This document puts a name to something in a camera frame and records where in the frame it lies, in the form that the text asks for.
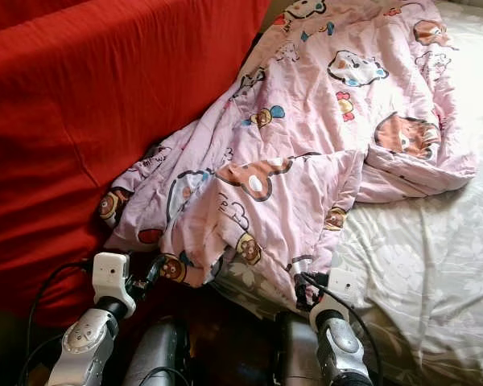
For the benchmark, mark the pink cartoon print blanket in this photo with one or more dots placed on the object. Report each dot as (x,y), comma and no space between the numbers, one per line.
(322,121)

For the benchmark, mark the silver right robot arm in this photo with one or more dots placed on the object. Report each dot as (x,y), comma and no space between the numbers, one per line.
(342,350)

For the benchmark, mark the grey right robot leg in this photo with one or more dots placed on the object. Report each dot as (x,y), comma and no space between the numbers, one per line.
(296,354)

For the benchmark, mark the grey robot leg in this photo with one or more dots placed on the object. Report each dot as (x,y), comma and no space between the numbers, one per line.
(296,354)
(157,354)

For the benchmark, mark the grey left robot leg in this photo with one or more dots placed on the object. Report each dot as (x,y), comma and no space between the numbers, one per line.
(157,354)

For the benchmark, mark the beige floral bed sheet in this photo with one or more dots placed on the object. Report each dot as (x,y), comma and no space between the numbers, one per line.
(427,265)

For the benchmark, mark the large red cushion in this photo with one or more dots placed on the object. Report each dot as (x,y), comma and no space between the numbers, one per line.
(97,137)

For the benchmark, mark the small red cushion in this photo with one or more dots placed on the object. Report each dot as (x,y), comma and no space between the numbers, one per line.
(16,10)

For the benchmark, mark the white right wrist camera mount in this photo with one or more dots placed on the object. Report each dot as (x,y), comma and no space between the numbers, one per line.
(342,288)

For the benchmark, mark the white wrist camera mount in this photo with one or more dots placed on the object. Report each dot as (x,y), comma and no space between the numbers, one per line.
(342,288)
(111,275)

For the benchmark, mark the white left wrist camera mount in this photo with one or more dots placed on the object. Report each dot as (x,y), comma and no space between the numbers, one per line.
(111,275)

